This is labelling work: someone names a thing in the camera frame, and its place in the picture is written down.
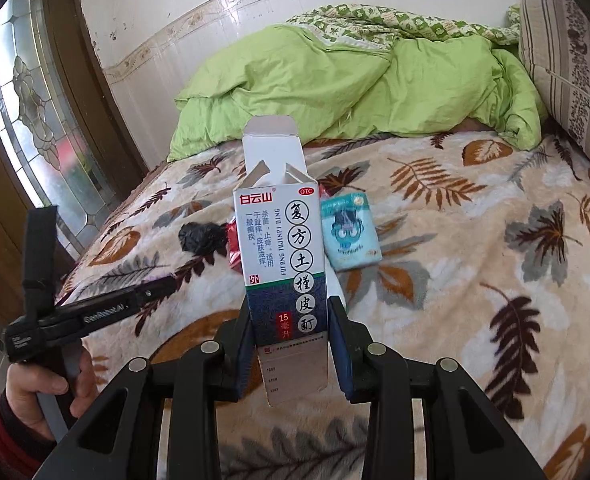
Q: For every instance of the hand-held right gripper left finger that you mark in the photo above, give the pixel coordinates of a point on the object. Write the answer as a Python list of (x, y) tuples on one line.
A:
[(247, 370)]

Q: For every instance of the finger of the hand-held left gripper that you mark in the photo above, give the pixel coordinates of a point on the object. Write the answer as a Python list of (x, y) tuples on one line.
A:
[(155, 292)]

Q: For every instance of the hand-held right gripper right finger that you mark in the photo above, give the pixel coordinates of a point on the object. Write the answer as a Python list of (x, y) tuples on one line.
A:
[(339, 360)]

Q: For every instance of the black plastic bag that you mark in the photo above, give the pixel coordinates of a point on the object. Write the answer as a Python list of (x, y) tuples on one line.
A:
[(200, 237)]

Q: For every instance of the white and blue medicine carton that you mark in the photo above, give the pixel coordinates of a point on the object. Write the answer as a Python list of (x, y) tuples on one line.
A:
[(280, 260)]

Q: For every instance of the teal tissue pack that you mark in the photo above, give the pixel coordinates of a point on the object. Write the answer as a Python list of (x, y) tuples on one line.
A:
[(350, 240)]

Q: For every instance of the person's left forearm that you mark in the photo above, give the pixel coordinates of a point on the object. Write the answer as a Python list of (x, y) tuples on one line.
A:
[(5, 440)]

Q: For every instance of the person's left hand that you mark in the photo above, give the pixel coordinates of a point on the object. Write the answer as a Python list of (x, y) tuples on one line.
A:
[(25, 395)]

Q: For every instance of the leaf-print fleece blanket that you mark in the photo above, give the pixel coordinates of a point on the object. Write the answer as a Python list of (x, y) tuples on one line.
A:
[(475, 260)]

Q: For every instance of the wooden door with stained glass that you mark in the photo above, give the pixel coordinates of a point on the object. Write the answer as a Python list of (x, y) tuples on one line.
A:
[(30, 110)]

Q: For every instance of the green duvet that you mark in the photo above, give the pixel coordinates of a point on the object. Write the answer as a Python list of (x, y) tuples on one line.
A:
[(325, 95)]

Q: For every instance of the green patterned quilt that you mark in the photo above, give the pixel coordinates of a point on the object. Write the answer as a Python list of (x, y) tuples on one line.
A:
[(400, 22)]

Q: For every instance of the striped floral cushion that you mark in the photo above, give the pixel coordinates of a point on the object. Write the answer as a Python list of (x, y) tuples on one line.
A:
[(570, 75)]

